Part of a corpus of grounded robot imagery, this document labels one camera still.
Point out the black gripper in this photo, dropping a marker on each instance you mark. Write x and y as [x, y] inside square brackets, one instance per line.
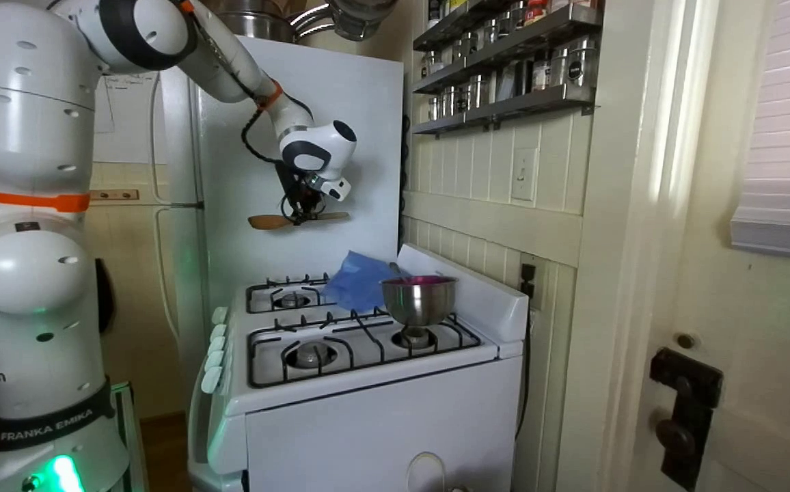
[304, 199]

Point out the wooden spatula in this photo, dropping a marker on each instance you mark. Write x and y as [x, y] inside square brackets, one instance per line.
[268, 222]

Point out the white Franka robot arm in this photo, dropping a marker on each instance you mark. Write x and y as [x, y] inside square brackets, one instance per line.
[28, 275]

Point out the hanging steel pot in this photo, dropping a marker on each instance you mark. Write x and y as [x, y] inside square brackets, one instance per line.
[359, 14]

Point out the white refrigerator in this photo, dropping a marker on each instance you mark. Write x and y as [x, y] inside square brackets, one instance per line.
[231, 193]

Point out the round gas burner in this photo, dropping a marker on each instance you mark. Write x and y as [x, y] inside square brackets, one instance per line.
[289, 296]
[306, 357]
[412, 340]

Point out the blue cloth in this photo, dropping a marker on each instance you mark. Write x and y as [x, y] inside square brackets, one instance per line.
[356, 277]

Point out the long black burner grate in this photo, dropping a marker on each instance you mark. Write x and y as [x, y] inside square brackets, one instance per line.
[320, 374]
[270, 311]

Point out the white stove knob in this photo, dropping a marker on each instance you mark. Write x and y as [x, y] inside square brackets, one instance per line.
[207, 382]
[222, 315]
[218, 334]
[213, 357]

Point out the hanging steel pan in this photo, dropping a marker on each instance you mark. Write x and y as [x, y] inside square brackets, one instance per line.
[259, 21]

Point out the metal spice jar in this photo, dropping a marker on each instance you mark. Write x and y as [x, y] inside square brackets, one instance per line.
[552, 66]
[474, 95]
[576, 61]

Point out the white gas stove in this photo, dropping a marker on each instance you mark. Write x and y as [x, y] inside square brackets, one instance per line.
[367, 427]

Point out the dark metal spice rack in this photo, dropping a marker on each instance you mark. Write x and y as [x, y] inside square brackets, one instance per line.
[504, 110]

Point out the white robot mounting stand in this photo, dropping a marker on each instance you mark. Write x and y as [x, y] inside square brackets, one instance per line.
[125, 427]

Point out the black door lock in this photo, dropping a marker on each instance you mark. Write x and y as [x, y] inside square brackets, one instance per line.
[684, 413]

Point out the white window blind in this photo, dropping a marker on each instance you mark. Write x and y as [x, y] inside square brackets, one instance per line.
[786, 137]

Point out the white door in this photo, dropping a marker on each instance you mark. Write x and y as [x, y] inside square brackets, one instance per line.
[777, 364]

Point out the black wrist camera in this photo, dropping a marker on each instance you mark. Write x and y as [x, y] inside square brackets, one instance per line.
[296, 174]

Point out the white wall switch plate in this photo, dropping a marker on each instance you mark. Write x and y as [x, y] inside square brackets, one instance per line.
[523, 174]

